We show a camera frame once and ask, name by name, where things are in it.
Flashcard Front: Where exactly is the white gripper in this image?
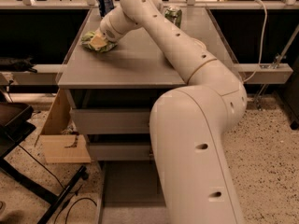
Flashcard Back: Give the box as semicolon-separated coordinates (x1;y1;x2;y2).
90;21;120;50

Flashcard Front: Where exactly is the green jalapeno chip bag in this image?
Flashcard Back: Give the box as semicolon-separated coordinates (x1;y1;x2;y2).
81;31;117;52

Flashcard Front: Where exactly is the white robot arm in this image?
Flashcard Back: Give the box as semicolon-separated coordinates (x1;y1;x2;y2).
98;0;247;224

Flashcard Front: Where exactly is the grey drawer cabinet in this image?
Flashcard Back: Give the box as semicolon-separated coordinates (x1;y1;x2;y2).
55;6;244;168

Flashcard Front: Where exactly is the grey top drawer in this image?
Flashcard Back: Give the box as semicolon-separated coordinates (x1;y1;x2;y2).
70;108;150;134

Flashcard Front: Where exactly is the grey middle drawer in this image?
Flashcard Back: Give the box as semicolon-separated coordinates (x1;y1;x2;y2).
88;142;153;161

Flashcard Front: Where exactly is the grey open bottom drawer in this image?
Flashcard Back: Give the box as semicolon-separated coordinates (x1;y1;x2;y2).
95;161;170;224

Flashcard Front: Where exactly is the blue soda can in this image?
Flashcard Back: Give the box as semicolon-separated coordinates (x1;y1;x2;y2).
97;0;114;17

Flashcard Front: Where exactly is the green soda can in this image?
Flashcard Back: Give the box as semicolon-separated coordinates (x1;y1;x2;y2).
164;6;182;28

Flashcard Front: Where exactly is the white paper bowl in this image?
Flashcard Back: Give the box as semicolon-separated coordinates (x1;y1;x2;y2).
192;38;206;50

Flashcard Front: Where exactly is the black office chair base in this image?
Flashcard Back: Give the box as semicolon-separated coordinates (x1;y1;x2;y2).
0;73;90;224

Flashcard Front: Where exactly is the brown cardboard box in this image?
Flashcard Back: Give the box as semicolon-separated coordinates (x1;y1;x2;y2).
38;90;91;163

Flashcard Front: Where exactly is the metal railing frame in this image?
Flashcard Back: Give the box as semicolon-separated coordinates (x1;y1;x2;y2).
0;0;299;86

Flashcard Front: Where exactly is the black floor cable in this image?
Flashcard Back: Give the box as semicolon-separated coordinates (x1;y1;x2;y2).
18;144;98;224

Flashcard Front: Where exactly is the white cable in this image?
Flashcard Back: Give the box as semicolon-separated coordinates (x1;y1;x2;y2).
242;0;269;84

